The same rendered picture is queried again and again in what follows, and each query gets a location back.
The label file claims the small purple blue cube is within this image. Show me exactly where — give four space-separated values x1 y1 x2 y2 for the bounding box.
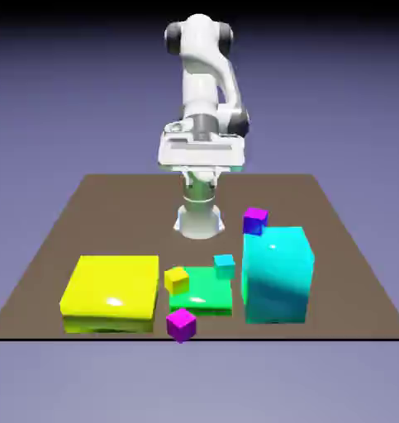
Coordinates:
242 207 269 236

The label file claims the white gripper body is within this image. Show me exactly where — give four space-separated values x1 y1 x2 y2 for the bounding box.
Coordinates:
157 131 246 173

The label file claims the small cyan cube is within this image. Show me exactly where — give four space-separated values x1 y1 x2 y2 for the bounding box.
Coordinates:
213 254 236 279

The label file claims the small yellow cube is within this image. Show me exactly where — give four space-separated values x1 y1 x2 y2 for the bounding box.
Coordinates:
164 266 191 295

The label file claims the large cyan box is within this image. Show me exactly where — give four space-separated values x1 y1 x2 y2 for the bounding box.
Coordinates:
241 226 316 325

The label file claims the large yellow box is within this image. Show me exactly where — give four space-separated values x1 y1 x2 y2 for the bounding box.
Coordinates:
59 254 160 335

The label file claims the large green box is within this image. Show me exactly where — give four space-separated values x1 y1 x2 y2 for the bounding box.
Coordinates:
168 266 234 316

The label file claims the small magenta cube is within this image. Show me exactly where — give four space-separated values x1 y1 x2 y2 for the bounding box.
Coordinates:
165 307 197 344

